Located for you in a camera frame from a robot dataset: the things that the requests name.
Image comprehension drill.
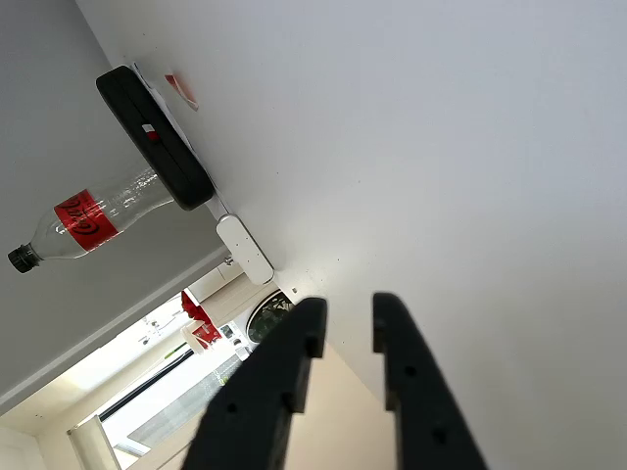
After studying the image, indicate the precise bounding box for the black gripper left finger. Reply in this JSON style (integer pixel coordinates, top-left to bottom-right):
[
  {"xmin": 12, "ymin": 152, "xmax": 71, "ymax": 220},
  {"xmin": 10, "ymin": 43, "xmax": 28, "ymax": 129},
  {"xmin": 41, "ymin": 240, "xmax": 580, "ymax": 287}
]
[{"xmin": 180, "ymin": 296, "xmax": 328, "ymax": 470}]

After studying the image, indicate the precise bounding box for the glass sliding door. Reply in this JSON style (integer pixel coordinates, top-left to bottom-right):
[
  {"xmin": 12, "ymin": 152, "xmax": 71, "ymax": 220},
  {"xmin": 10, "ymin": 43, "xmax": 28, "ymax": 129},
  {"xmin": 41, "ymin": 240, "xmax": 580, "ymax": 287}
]
[{"xmin": 97, "ymin": 342, "xmax": 251, "ymax": 456}]

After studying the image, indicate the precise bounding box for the white charger block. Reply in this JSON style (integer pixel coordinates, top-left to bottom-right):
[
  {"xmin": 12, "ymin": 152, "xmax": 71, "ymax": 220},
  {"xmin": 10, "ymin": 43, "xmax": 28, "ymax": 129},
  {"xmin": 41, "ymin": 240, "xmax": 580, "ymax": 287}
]
[{"xmin": 215, "ymin": 212, "xmax": 276, "ymax": 286}]

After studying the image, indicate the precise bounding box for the black zipped case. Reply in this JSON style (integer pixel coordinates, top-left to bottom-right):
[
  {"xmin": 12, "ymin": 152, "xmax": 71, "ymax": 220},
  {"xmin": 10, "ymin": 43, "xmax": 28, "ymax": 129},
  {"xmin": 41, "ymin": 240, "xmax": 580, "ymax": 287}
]
[{"xmin": 95, "ymin": 66, "xmax": 216, "ymax": 212}]

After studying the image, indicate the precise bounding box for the beige cabinet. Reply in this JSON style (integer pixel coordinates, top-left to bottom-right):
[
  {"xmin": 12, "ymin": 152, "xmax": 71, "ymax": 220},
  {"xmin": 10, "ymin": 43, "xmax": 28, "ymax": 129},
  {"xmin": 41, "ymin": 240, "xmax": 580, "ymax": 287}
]
[{"xmin": 188, "ymin": 263, "xmax": 283, "ymax": 329}]

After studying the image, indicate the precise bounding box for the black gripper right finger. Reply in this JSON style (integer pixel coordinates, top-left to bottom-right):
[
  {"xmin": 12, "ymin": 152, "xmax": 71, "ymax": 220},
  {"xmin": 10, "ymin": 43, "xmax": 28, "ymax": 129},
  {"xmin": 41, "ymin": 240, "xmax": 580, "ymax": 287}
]
[{"xmin": 371, "ymin": 292, "xmax": 491, "ymax": 470}]

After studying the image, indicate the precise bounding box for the small red flat card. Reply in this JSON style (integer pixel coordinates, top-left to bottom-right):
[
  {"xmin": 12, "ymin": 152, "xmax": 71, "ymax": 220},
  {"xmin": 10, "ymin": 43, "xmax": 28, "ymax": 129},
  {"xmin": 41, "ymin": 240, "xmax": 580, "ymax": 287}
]
[{"xmin": 164, "ymin": 71, "xmax": 200, "ymax": 113}]

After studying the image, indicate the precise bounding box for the red cloth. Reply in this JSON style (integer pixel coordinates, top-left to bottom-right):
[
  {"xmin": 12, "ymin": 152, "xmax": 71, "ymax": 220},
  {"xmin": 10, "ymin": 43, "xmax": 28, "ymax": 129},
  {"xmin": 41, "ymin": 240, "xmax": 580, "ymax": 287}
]
[{"xmin": 179, "ymin": 289, "xmax": 215, "ymax": 324}]

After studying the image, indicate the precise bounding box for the white washing machine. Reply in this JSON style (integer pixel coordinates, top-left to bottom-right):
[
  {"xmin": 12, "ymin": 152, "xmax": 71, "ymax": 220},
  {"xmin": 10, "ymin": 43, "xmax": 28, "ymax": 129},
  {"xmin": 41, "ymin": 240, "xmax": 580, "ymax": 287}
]
[{"xmin": 217, "ymin": 288, "xmax": 298, "ymax": 363}]

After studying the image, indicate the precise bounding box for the white box with red label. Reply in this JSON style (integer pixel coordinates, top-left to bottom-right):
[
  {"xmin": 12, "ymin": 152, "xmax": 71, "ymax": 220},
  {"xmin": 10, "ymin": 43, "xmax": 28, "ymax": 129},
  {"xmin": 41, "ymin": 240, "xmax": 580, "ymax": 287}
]
[{"xmin": 180, "ymin": 320, "xmax": 222, "ymax": 354}]

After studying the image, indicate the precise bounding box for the small glass jar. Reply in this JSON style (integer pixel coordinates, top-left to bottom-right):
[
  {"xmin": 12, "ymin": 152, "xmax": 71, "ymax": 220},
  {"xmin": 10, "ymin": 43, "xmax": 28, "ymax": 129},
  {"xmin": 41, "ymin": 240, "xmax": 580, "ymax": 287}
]
[{"xmin": 7, "ymin": 165, "xmax": 175, "ymax": 275}]

